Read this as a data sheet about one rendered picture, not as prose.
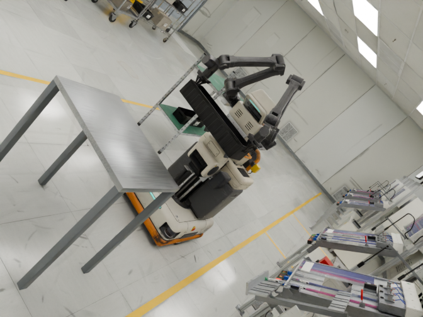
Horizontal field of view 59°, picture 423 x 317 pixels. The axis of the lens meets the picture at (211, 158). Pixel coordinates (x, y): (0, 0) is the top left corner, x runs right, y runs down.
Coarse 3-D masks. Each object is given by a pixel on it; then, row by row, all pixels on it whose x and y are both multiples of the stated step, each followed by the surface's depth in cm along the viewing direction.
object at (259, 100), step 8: (248, 96) 257; (256, 96) 256; (264, 96) 258; (248, 104) 261; (256, 104) 253; (264, 104) 254; (272, 104) 255; (256, 112) 256; (264, 112) 250; (256, 120) 260
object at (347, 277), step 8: (304, 264) 280; (312, 264) 283; (312, 272) 264; (320, 272) 266; (328, 272) 268; (336, 272) 270; (344, 272) 273; (352, 272) 275; (344, 280) 256; (352, 280) 258; (360, 280) 260; (368, 280) 262
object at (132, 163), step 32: (64, 96) 178; (96, 96) 198; (96, 128) 175; (128, 128) 201; (0, 160) 201; (64, 160) 235; (128, 160) 177; (160, 160) 202; (128, 224) 206; (96, 256) 214
